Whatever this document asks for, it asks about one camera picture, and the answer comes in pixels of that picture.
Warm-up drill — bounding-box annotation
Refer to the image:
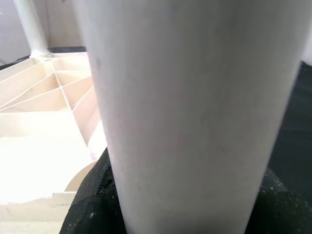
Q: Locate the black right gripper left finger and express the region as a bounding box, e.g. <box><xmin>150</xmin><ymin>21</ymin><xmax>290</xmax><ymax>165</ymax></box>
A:
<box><xmin>59</xmin><ymin>147</ymin><xmax>127</xmax><ymax>234</ymax></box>

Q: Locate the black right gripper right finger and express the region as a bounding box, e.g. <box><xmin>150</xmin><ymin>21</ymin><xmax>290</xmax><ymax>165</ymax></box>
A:
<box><xmin>248</xmin><ymin>168</ymin><xmax>312</xmax><ymax>234</ymax></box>

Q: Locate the white plastic children table top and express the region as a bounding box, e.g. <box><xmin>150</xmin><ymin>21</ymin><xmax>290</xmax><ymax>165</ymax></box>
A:
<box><xmin>0</xmin><ymin>51</ymin><xmax>109</xmax><ymax>224</ymax></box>

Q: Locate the white plastic table leg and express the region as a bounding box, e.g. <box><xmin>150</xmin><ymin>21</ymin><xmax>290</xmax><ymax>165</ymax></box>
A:
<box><xmin>72</xmin><ymin>0</ymin><xmax>312</xmax><ymax>234</ymax></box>
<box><xmin>13</xmin><ymin>0</ymin><xmax>49</xmax><ymax>58</ymax></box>

